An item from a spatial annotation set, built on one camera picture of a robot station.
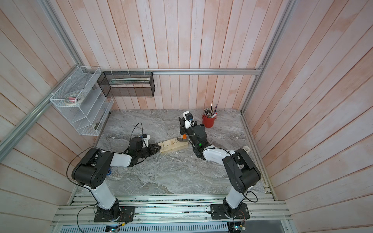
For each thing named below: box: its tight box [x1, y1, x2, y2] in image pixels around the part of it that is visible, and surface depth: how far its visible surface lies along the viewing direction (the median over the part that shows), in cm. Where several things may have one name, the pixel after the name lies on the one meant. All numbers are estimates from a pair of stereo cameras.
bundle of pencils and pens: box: [203, 102, 218, 118], surface depth 100 cm
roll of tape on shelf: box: [64, 93, 85, 106], surface depth 75 cm
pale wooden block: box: [157, 138, 189, 153], surface depth 98 cm
